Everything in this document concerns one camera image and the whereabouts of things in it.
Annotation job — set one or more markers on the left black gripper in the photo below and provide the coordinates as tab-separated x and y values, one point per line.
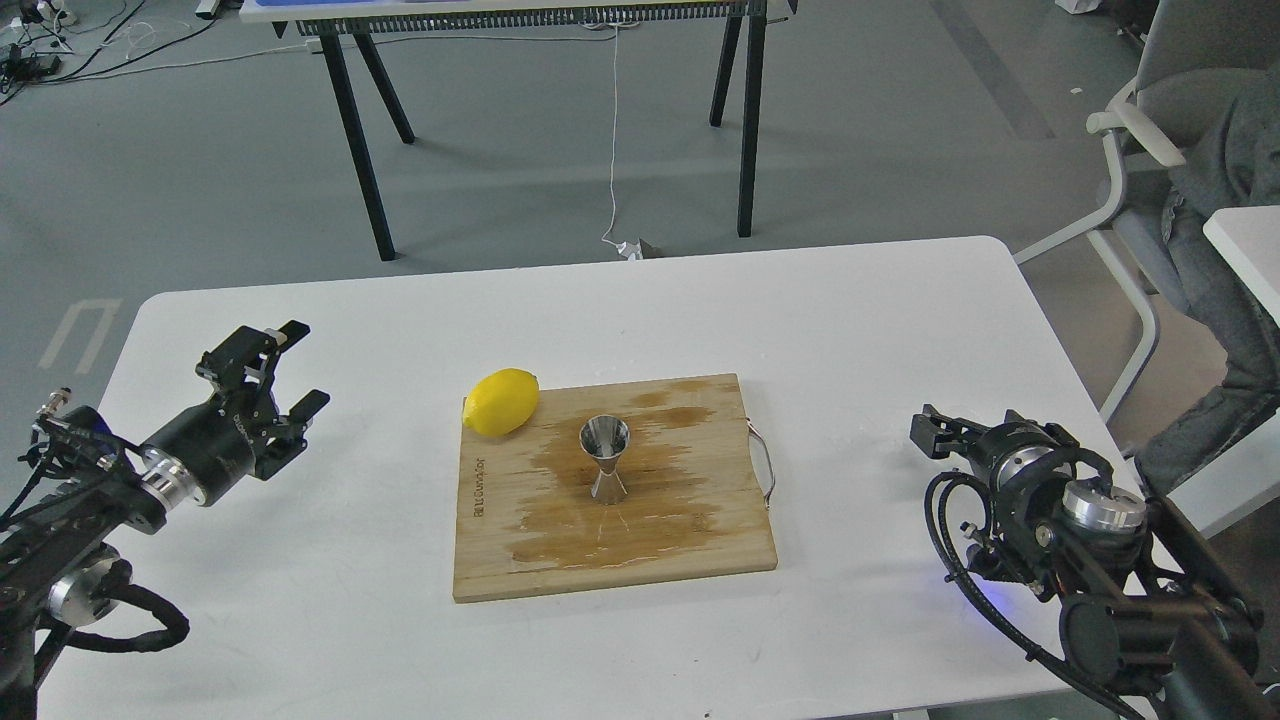
205	450

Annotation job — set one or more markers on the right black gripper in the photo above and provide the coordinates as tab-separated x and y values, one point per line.
995	454

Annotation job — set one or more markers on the steel double jigger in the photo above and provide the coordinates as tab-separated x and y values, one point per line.
604	438

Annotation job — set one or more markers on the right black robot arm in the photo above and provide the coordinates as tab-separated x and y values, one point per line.
1114	592

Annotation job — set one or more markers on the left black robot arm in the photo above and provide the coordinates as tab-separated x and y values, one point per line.
63	584

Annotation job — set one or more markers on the yellow lemon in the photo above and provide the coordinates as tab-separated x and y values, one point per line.
501	402

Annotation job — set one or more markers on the wooden cutting board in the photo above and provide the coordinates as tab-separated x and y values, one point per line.
527	524

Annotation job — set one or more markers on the person in grey jacket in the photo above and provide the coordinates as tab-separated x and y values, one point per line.
1235	164

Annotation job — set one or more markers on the black-legged background table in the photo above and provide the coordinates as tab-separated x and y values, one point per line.
518	73

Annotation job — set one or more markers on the white office chair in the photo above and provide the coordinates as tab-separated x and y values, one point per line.
1198	56

